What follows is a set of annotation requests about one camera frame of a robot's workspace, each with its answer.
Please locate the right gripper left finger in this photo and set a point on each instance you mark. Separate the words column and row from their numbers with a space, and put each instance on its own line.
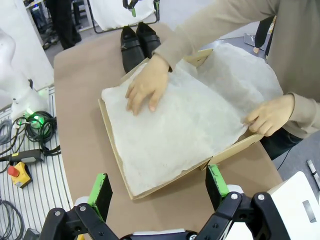
column 102, row 195

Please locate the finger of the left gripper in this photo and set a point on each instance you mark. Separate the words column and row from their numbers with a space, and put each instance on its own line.
column 132, row 10
column 157, row 3

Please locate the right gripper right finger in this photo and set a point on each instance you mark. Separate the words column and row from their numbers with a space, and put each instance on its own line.
column 216, row 192

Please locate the black leather buckle shoe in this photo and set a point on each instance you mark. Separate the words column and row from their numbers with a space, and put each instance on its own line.
column 148, row 40
column 131, row 55

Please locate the brown cardboard shoe box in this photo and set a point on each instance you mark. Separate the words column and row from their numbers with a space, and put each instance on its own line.
column 230, row 152

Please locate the white tissue wrapping paper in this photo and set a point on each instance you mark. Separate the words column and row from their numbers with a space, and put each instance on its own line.
column 175, row 130

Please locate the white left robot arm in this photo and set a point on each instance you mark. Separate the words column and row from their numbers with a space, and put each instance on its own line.
column 27, row 100

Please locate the person's right forearm beige sleeve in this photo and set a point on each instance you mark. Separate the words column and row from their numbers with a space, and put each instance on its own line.
column 200, row 32

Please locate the person's left forearm beige sleeve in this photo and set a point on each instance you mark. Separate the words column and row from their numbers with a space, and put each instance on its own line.
column 307, row 115

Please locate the white storage box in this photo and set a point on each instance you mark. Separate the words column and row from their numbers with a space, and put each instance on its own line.
column 295, row 200

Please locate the yellow emergency stop box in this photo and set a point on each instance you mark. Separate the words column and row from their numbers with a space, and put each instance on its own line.
column 21, row 175

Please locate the person's right hand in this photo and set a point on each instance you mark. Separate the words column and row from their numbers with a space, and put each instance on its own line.
column 147, row 85

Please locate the person's left hand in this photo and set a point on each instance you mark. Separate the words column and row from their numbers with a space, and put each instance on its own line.
column 272, row 117

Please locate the white cloth sheet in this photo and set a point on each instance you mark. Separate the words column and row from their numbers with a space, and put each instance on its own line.
column 110, row 12

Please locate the background figure black trousers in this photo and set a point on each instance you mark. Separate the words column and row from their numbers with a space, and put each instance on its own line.
column 65, row 25

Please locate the person's dark trousers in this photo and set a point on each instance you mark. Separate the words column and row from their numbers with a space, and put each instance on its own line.
column 277, row 146

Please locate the small black device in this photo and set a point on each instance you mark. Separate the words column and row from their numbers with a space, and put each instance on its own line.
column 32, row 235

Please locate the grey hand-held enabling pendant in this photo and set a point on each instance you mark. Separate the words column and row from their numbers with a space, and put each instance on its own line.
column 27, row 156

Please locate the grey marker pen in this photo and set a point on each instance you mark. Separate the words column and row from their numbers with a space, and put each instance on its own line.
column 311, row 167

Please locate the mannequin white jacket black trousers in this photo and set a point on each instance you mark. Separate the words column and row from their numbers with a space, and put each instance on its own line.
column 262, row 32

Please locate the black metal rack frame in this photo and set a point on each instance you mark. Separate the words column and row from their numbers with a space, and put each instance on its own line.
column 93, row 22

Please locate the white slotted robot base plate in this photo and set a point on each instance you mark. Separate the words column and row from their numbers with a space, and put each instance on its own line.
column 45, row 190

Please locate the metal mannequin base plate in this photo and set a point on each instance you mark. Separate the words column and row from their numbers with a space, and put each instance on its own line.
column 248, row 38

